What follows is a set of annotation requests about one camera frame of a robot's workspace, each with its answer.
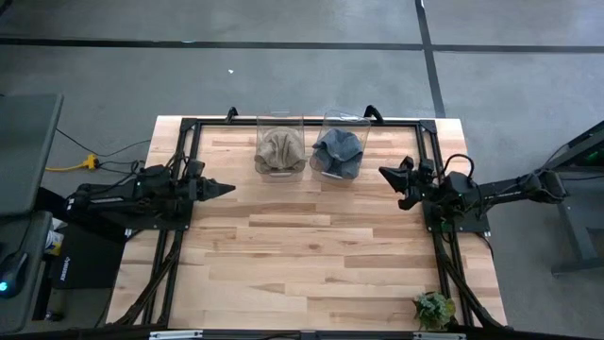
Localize grey flat panel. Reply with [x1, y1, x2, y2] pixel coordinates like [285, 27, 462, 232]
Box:
[0, 92, 65, 218]

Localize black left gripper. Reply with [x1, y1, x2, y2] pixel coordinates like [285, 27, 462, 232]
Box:
[180, 174, 237, 204]

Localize small yellow white container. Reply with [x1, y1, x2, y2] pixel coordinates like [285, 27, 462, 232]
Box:
[44, 229, 66, 257]

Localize small green potted plant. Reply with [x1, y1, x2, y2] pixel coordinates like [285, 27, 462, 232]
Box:
[412, 291, 458, 332]

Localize grey side desk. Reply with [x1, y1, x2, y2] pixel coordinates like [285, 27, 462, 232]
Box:
[0, 210, 54, 334]

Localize beige baseball cap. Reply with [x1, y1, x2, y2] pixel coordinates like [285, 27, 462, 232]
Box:
[253, 125, 308, 175]

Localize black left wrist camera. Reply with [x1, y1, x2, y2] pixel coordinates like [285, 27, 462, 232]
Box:
[186, 159, 207, 179]

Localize black computer case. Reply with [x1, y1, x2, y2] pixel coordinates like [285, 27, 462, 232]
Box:
[50, 225, 127, 290]

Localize silver metal bracket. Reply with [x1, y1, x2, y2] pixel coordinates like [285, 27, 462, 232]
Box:
[413, 331, 467, 340]
[149, 330, 204, 340]

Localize grey metal table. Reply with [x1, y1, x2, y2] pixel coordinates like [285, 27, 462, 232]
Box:
[521, 120, 604, 276]

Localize yellow power cable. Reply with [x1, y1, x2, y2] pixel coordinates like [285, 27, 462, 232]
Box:
[44, 154, 101, 174]

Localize black computer mouse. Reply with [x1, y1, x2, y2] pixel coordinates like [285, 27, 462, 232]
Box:
[0, 251, 30, 299]

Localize black metal table frame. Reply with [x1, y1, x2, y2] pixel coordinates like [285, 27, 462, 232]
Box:
[112, 115, 509, 330]

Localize clear plastic bin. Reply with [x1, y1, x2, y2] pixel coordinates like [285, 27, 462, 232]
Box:
[254, 111, 307, 184]
[309, 109, 372, 184]

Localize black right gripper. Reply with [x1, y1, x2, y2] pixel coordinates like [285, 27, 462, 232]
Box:
[377, 159, 445, 212]

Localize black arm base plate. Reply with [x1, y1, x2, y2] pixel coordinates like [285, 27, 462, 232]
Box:
[422, 195, 492, 235]
[75, 186, 195, 232]

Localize grey baseball cap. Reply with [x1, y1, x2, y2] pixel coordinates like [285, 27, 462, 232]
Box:
[310, 127, 365, 180]

